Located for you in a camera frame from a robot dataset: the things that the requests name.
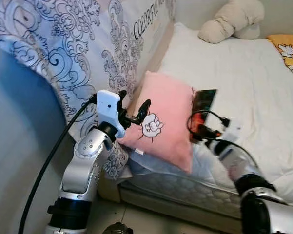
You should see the pink pillow with cartoon print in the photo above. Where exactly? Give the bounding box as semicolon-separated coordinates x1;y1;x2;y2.
118;71;196;174

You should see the dark red and green book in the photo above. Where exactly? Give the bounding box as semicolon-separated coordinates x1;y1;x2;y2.
190;89;218;145

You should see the white quilted mattress pad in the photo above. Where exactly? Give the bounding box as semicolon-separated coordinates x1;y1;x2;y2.
137;22;293;206

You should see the white quilted bed mattress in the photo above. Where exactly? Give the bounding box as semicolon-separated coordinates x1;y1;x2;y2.
118;145;293;221

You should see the beige bed base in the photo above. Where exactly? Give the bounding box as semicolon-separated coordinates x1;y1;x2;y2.
97;175;293;234

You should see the dark robot leg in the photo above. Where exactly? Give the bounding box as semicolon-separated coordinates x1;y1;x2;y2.
101;222;135;234

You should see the yellow cartoon print blanket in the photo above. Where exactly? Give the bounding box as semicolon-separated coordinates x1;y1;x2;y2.
267;34;293;89

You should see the beige plush toy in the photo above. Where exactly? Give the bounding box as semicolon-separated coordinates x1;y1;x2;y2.
198;0;265;45

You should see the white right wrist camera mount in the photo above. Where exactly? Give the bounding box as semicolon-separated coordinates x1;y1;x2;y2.
224;119;245;142

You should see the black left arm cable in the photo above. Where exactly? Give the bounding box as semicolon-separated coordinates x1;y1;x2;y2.
19;95;98;234

